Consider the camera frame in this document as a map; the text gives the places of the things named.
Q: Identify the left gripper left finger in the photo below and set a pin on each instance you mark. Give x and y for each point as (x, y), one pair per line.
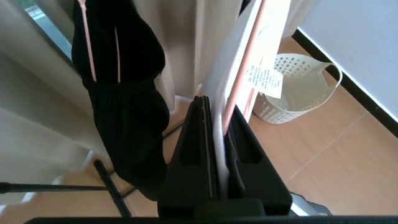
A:
(186, 180)

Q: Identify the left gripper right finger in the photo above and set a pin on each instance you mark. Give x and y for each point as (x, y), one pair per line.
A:
(258, 180)

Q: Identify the white garment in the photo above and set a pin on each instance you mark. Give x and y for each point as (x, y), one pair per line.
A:
(230, 62)

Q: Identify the black clothes rack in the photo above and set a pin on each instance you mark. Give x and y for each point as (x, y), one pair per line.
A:
(105, 183)

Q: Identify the white laundry basket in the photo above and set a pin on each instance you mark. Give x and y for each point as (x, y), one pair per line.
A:
(298, 93)

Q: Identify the beige curtain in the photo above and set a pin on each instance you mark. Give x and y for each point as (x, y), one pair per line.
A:
(37, 109)

